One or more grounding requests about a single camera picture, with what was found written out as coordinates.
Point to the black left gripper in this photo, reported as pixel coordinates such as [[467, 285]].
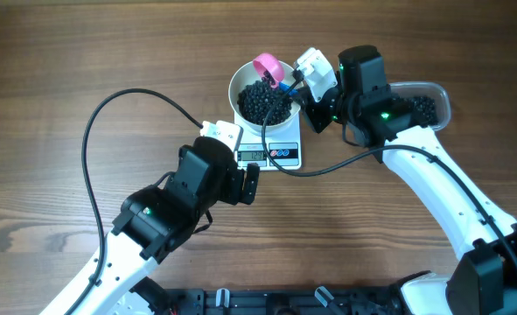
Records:
[[233, 192]]

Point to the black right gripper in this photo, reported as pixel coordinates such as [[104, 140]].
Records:
[[311, 108]]

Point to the pink scoop blue handle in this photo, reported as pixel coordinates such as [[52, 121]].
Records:
[[273, 71]]

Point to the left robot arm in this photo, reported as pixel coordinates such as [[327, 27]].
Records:
[[155, 221]]

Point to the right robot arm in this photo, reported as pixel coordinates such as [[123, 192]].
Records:
[[397, 123]]

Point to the black beans in bowl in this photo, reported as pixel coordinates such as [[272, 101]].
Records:
[[256, 100]]

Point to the white round bowl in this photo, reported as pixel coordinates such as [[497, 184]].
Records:
[[247, 75]]

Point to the clear plastic food container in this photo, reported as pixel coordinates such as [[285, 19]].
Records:
[[408, 89]]

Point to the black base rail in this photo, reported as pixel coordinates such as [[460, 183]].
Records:
[[368, 300]]

